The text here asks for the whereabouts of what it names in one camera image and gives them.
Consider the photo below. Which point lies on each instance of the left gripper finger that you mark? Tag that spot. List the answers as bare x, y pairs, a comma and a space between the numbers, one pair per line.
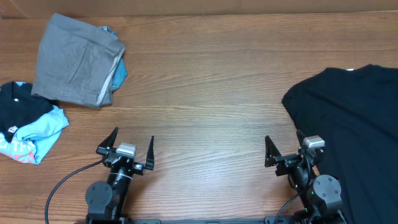
108, 143
150, 156

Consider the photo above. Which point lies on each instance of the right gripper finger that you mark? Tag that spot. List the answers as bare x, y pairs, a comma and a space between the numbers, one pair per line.
272, 153
301, 137

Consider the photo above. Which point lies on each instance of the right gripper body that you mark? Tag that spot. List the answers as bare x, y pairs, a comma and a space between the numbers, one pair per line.
286, 162

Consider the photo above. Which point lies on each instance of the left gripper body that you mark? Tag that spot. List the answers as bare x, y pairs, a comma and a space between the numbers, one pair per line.
137, 167

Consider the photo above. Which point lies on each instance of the black t-shirt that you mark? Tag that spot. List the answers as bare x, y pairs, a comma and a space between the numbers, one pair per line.
355, 113

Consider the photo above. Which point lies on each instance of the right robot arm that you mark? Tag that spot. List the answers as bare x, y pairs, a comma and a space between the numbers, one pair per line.
318, 198

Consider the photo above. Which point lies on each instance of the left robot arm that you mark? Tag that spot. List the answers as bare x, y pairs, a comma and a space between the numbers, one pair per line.
106, 199

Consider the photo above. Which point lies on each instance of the folded blue garment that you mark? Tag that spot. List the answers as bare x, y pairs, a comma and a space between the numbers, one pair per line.
119, 73

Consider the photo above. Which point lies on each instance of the light blue printed t-shirt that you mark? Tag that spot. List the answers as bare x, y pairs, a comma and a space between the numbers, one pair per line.
32, 142

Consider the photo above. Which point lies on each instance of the folded grey shorts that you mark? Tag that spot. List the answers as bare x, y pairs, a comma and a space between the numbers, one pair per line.
76, 62

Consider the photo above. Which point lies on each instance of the folded black shirt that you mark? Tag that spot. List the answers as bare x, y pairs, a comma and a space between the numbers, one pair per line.
19, 108

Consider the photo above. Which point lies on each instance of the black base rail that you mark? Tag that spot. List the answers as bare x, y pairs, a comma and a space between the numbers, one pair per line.
205, 221

